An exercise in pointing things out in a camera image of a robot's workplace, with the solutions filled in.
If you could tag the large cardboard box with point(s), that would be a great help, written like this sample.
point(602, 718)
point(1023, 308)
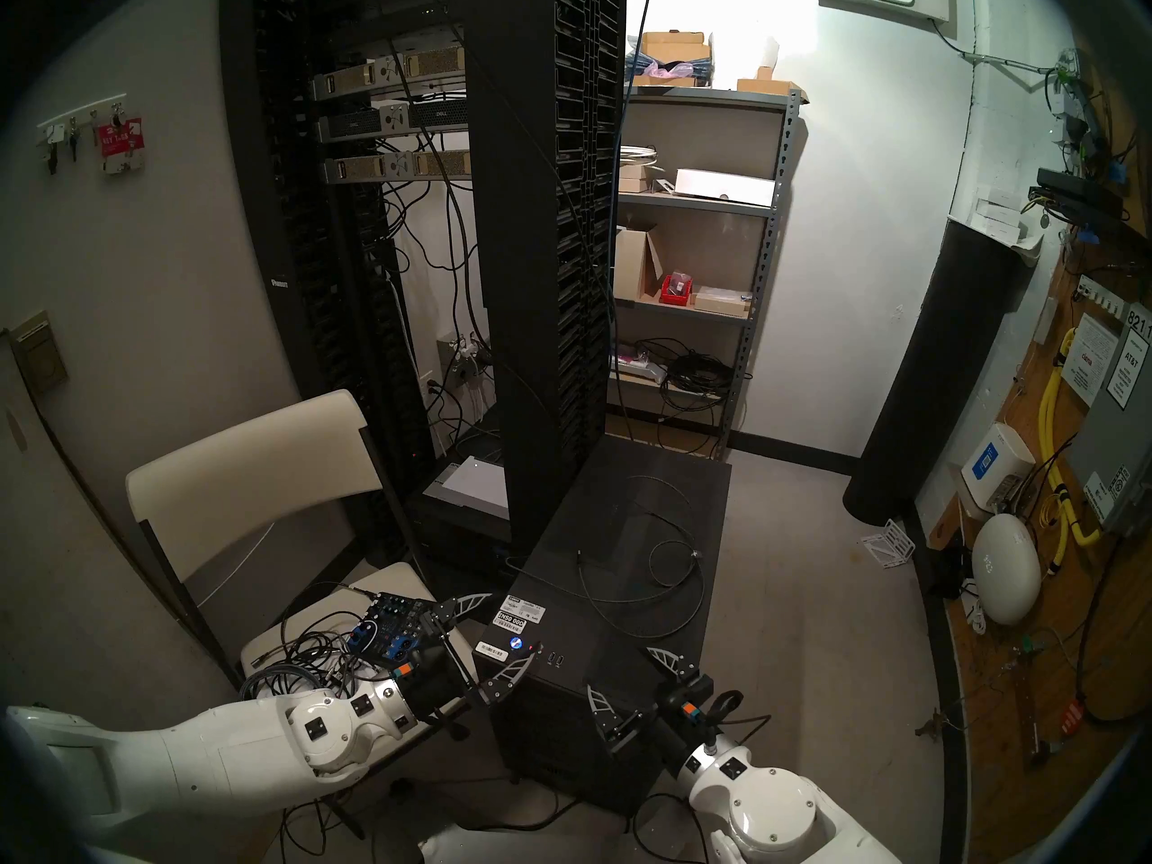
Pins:
point(675, 52)

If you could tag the white key hook rack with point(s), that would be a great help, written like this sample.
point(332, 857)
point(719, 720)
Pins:
point(81, 115)

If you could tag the grey metal shelving unit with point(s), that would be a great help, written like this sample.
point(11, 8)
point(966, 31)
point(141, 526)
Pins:
point(760, 241)

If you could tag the white flat box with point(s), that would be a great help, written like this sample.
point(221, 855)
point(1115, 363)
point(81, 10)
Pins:
point(724, 187)

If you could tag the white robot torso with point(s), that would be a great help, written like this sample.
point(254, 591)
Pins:
point(540, 846)

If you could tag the grey AT&T enclosure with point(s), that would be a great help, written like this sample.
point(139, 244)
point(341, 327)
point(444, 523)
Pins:
point(1116, 448)

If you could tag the pink white flat package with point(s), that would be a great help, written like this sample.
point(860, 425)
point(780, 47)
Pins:
point(634, 367)

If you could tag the white flat device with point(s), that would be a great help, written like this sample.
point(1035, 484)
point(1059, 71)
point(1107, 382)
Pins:
point(472, 486)

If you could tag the black wall router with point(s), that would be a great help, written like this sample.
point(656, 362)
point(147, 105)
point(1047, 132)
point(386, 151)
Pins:
point(1080, 196)

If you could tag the white plastic bracket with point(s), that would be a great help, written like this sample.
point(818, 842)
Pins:
point(888, 544)

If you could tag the small white boxes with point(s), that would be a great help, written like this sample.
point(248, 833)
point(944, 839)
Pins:
point(1003, 219)

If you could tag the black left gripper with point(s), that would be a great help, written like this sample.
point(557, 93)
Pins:
point(436, 687)

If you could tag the tan flat box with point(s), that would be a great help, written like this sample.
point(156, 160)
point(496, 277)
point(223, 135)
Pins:
point(720, 302)

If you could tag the white oval dome device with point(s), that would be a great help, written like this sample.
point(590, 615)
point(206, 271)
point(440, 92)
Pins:
point(1006, 570)

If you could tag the white ciena labelled box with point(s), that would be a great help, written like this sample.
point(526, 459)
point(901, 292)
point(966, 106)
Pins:
point(1089, 358)

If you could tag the black workstation tower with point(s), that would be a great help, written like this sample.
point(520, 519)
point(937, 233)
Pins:
point(630, 520)

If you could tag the tall black cylinder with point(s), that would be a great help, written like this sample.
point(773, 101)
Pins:
point(936, 376)

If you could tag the black open server rack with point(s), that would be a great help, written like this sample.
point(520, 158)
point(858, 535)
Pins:
point(297, 241)

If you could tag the beige rack server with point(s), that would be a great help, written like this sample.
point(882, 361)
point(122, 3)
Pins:
point(405, 166)
point(405, 68)

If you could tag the blue black audio mixer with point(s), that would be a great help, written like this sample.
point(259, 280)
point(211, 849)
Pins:
point(396, 628)

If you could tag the white box blue label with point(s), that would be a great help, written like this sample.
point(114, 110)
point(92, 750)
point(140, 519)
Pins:
point(994, 466)

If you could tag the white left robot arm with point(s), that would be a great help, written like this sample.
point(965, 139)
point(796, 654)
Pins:
point(225, 763)

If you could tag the cream folding chair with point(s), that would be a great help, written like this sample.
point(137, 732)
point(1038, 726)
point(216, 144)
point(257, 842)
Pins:
point(252, 475)

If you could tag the small cardboard box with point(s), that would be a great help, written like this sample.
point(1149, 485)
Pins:
point(765, 84)

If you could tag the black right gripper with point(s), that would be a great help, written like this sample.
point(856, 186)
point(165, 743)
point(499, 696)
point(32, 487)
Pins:
point(679, 723)

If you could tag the red key tag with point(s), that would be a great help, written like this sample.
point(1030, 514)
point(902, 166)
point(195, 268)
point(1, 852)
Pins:
point(121, 144)

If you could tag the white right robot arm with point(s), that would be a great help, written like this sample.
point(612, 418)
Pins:
point(774, 817)

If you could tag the black Dell rack server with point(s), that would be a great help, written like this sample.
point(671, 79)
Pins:
point(396, 120)

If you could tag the beige wall plate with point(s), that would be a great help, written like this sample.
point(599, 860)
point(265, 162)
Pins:
point(38, 354)

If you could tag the wall outlet with plugs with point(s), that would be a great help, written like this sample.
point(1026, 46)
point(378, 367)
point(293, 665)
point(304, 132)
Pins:
point(463, 354)

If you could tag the open cardboard box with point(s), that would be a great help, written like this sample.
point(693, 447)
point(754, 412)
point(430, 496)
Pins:
point(632, 264)

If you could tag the small red bin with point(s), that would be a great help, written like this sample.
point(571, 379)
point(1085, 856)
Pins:
point(676, 290)

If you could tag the white patch block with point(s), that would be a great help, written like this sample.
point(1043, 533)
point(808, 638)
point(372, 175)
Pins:
point(1102, 297)

